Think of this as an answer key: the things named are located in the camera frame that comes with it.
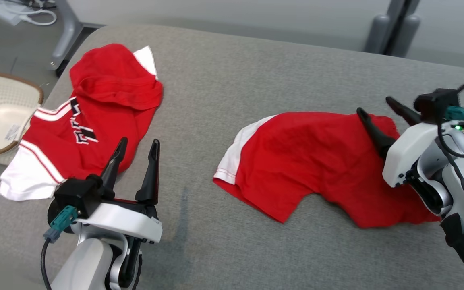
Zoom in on teal left cable connector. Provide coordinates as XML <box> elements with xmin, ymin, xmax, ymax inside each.
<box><xmin>43</xmin><ymin>205</ymin><xmax>79</xmax><ymax>243</ymax></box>

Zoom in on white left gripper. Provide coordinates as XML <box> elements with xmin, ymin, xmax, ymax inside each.
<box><xmin>75</xmin><ymin>137</ymin><xmax>163</xmax><ymax>244</ymax></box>

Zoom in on red shorts with white stripe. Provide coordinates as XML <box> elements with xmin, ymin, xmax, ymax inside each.
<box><xmin>213</xmin><ymin>112</ymin><xmax>442</xmax><ymax>229</ymax></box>

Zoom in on red jersey with white sleeves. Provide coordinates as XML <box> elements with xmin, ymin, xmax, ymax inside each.
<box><xmin>0</xmin><ymin>43</ymin><xmax>164</xmax><ymax>202</ymax></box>

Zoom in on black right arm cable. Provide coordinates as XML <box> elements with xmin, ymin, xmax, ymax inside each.
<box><xmin>437</xmin><ymin>72</ymin><xmax>464</xmax><ymax>238</ymax></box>

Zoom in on grey partition post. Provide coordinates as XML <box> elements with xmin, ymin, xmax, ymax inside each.
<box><xmin>364</xmin><ymin>0</ymin><xmax>422</xmax><ymax>58</ymax></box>

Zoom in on white cable bundle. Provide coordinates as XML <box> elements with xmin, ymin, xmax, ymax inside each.
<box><xmin>0</xmin><ymin>0</ymin><xmax>57</xmax><ymax>27</ymax></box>

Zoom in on teal right cable connector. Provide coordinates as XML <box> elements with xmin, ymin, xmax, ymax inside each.
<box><xmin>443</xmin><ymin>106</ymin><xmax>464</xmax><ymax>123</ymax></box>

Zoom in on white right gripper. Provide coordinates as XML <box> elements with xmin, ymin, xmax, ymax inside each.
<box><xmin>356</xmin><ymin>96</ymin><xmax>453</xmax><ymax>188</ymax></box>

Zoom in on teal cable connector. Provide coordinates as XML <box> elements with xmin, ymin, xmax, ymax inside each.
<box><xmin>443</xmin><ymin>106</ymin><xmax>464</xmax><ymax>123</ymax></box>
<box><xmin>43</xmin><ymin>205</ymin><xmax>79</xmax><ymax>243</ymax></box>

